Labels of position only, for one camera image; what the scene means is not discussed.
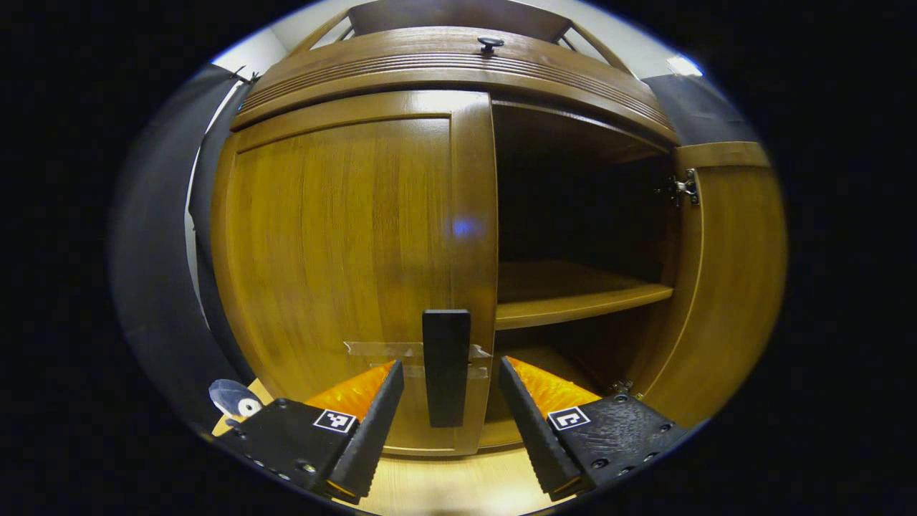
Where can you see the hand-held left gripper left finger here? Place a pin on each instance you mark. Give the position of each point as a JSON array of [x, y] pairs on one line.
[[376, 430]]

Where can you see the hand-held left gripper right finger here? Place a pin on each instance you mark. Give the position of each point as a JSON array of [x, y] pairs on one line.
[[530, 423]]

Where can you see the wooden cabinet door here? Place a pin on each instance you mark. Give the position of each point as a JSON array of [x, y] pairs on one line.
[[337, 236], [731, 287]]

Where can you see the wooden double-door shoe cabinet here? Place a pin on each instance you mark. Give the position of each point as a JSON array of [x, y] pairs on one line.
[[458, 72]]

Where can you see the metal door hinge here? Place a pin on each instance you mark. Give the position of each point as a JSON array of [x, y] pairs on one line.
[[684, 188], [621, 388]]

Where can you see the wooden inner shelf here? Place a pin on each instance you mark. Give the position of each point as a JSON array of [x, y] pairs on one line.
[[573, 297]]

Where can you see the grey and white object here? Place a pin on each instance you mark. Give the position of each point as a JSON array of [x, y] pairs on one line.
[[233, 398]]

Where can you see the black round drawer knob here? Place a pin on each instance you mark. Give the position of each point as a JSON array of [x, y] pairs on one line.
[[491, 44]]

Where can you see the small ceiling light panel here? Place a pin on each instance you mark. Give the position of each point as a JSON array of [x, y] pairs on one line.
[[684, 66]]

